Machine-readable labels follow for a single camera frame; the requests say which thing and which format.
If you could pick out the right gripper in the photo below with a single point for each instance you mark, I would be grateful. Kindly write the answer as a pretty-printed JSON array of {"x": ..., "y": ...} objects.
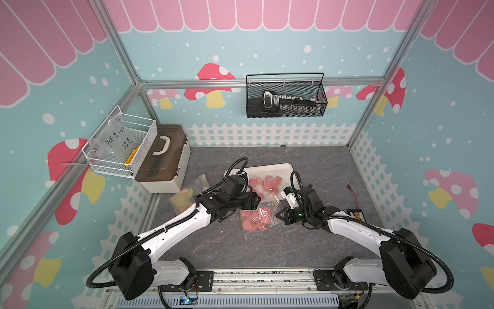
[{"x": 287, "y": 215}]

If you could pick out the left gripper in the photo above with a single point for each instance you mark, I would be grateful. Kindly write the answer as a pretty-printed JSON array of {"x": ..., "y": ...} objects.
[{"x": 251, "y": 201}]

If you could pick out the ziploc bag of cookies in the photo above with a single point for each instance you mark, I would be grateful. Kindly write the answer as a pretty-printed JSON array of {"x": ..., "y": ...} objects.
[
  {"x": 261, "y": 219},
  {"x": 182, "y": 200}
]

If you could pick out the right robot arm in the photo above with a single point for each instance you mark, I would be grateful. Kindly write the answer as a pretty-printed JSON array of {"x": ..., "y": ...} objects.
[{"x": 401, "y": 262}]

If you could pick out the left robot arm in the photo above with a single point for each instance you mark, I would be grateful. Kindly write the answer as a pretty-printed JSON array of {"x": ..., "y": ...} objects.
[{"x": 134, "y": 266}]

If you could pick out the clear labelled plastic bag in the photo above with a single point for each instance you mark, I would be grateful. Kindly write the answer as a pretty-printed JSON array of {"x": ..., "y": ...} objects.
[{"x": 114, "y": 142}]

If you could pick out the white rectangular tray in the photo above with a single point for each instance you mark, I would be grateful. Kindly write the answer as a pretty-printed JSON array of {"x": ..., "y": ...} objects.
[{"x": 267, "y": 174}]

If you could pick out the white toolbox brown lid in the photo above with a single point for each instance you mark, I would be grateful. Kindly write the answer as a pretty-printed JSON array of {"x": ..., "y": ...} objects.
[{"x": 165, "y": 165}]

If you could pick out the black connector board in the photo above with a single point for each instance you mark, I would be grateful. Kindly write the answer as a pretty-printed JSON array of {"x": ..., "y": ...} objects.
[{"x": 356, "y": 213}]

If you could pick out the socket set in basket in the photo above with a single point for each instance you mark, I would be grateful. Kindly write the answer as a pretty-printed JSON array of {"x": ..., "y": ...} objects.
[{"x": 289, "y": 104}]

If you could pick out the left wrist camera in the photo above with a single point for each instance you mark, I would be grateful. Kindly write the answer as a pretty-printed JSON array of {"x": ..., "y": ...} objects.
[{"x": 235, "y": 185}]

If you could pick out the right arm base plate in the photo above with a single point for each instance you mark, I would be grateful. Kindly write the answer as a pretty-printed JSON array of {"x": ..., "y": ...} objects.
[{"x": 325, "y": 280}]

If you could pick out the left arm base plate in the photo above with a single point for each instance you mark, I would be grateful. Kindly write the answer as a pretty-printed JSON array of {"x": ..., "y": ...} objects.
[{"x": 200, "y": 281}]

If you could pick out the black wire mesh basket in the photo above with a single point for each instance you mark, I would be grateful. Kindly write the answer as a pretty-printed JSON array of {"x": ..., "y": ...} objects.
[{"x": 305, "y": 85}]

